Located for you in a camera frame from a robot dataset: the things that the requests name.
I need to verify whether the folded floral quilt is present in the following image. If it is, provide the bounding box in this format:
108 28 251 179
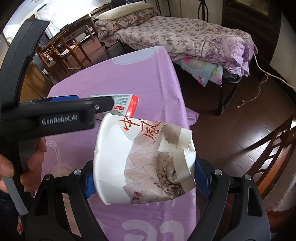
95 7 160 42

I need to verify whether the cream pillow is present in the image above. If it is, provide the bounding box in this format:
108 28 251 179
96 2 153 20

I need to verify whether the white packet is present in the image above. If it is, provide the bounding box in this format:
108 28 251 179
90 94 140 117

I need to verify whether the white window curtain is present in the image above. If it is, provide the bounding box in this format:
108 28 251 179
35 0 114 40

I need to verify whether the white cable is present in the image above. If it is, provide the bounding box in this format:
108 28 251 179
237 52 296 109

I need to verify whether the brown wooden cabinet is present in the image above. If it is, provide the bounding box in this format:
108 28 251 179
22 60 58 102

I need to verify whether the wooden table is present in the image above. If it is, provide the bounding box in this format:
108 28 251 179
50 14 96 47

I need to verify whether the white printed paper cup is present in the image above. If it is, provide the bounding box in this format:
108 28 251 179
92 113 197 205

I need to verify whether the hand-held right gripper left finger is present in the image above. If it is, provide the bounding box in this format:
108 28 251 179
25 160 109 241

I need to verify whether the purple tablecloth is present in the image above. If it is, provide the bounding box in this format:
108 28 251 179
17 45 199 241

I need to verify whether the dark wooden panel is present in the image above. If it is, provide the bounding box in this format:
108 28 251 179
221 0 281 67

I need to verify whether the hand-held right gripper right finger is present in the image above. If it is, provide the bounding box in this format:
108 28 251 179
194 158 271 241

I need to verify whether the pastel patterned mattress pad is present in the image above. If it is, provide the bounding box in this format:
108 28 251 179
180 57 225 87

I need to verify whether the person's left hand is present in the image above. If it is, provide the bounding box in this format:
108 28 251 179
0 137 47 193

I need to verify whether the wooden armchair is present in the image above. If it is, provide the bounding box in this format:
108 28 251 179
38 35 92 84

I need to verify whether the purple floral quilt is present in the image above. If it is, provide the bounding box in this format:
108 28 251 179
194 28 259 78

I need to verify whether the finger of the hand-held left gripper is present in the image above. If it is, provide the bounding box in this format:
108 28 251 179
79 96 115 120
20 95 79 106

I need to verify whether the brown wooden chair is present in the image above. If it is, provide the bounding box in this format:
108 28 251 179
243 113 296 214

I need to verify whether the bed with floral quilt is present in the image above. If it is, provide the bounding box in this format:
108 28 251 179
104 0 243 116

